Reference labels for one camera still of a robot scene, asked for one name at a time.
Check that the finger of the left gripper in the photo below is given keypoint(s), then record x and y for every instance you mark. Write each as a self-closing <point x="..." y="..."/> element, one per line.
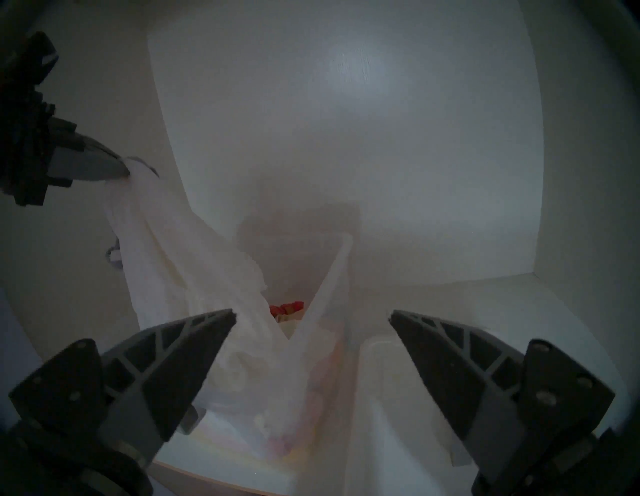
<point x="85" y="167"/>
<point x="95" y="147"/>

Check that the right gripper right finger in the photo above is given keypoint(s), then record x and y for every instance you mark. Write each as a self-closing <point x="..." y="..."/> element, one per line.
<point x="465" y="380"/>

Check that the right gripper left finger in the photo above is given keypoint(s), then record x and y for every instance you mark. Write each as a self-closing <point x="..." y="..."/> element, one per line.
<point x="160" y="380"/>

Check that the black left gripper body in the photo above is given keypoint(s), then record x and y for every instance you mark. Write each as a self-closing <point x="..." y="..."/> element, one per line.
<point x="25" y="125"/>

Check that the white garment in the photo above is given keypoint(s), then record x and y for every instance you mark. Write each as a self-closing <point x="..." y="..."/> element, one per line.
<point x="160" y="240"/>

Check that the pale pink folded cloth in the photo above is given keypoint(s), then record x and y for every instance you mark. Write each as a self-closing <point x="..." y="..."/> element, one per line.
<point x="330" y="370"/>

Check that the red garment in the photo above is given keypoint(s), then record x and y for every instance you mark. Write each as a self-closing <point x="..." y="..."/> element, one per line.
<point x="286" y="308"/>

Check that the white wardrobe cabinet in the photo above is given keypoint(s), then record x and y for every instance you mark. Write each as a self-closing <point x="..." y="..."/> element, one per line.
<point x="350" y="150"/>

